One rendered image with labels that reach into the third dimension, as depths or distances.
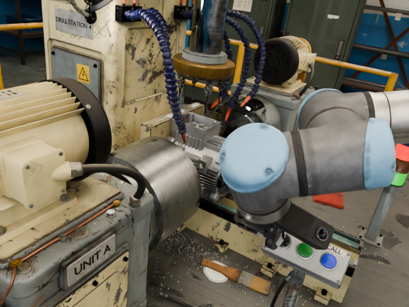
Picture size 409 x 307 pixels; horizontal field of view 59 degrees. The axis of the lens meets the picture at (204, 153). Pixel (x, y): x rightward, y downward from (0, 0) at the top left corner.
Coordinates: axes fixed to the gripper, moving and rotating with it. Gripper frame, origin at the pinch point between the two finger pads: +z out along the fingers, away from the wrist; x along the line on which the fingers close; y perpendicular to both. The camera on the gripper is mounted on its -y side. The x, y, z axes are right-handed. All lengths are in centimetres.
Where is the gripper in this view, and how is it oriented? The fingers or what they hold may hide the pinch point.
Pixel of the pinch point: (282, 238)
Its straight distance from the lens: 79.7
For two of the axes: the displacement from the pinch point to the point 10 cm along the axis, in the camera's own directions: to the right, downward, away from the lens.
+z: 2.4, 4.8, 8.5
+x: -4.7, 8.2, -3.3
